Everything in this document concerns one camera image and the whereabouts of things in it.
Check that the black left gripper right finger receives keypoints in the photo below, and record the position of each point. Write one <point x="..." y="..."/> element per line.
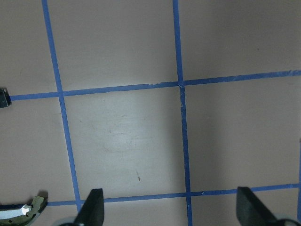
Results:
<point x="250" y="211"/>

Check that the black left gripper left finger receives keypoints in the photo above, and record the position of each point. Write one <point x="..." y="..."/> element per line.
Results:
<point x="92" y="211"/>

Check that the curved metal brake shoe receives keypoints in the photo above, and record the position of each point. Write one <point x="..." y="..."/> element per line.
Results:
<point x="24" y="214"/>

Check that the black rectangular plastic part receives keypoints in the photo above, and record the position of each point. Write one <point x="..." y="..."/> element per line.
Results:
<point x="5" y="100"/>

